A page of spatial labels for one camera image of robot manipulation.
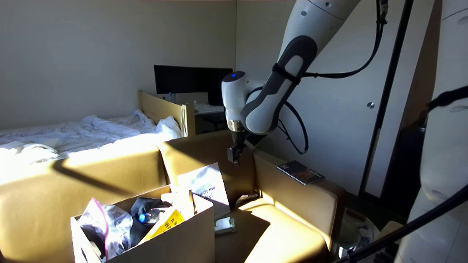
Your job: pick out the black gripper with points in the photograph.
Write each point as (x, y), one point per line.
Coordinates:
(238, 138)

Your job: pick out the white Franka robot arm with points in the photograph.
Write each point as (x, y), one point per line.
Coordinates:
(292, 64)

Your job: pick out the open cardboard box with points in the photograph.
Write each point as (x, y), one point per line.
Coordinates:
(179, 243)

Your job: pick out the white printed paper bag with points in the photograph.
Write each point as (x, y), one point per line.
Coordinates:
(209, 185)

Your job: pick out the white desk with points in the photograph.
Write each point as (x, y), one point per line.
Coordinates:
(206, 110)

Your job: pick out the small flat grey device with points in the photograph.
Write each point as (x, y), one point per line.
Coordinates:
(223, 226)

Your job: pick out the white pillow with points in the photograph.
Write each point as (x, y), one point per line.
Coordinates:
(168, 128)

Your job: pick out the black monitor screen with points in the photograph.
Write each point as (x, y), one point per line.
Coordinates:
(187, 81)

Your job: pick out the yellow packet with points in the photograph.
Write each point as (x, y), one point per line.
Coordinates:
(165, 222)

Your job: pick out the dark bottle with blue cap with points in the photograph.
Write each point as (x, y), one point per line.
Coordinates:
(146, 214)

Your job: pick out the white closet door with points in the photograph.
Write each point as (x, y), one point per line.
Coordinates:
(340, 127)

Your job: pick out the clear plastic bag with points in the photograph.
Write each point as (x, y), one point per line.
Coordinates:
(109, 229)

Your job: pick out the bed with white sheets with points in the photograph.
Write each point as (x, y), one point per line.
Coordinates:
(62, 134)

